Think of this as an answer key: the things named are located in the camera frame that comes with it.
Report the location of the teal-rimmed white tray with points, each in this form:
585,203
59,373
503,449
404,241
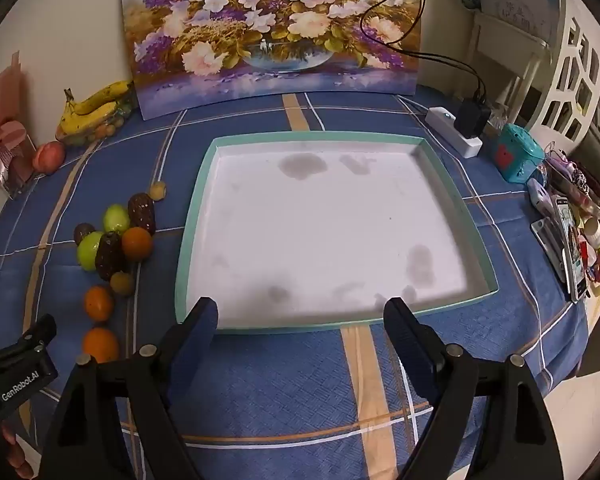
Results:
330,235

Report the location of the white wooden chair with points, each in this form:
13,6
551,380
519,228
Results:
505,27

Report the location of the clear pencil case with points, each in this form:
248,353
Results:
575,187

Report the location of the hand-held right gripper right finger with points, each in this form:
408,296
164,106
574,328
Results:
422,370

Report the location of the black charger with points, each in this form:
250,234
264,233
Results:
471,117

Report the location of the small yellow loquat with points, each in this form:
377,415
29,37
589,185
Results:
122,283
158,190

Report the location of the flower painting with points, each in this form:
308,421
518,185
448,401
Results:
230,35

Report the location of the red peach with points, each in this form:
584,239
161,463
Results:
49,156

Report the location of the orange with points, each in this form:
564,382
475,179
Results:
137,243
98,303
100,345

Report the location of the person's left hand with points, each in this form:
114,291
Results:
17,455

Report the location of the white power strip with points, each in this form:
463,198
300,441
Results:
442,122

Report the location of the brown avocado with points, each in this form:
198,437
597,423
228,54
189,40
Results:
142,212
109,256

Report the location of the blue plaid blanket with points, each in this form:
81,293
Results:
280,385

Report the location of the small white-capped bottle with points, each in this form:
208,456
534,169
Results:
596,232

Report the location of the white lattice headboard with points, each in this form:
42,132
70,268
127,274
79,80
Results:
562,60

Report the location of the smartphone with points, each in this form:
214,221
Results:
572,255

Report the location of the yellow banana bunch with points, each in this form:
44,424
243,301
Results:
97,102

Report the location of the teal toy radio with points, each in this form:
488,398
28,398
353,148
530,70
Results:
517,152

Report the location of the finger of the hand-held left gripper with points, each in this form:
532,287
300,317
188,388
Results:
41,331

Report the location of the small dark brown salak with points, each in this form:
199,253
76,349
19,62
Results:
82,232

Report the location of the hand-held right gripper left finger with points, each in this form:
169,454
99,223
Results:
197,350

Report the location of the white paper card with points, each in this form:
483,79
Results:
525,5

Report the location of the brown avocado on cloth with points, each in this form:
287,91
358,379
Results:
142,212

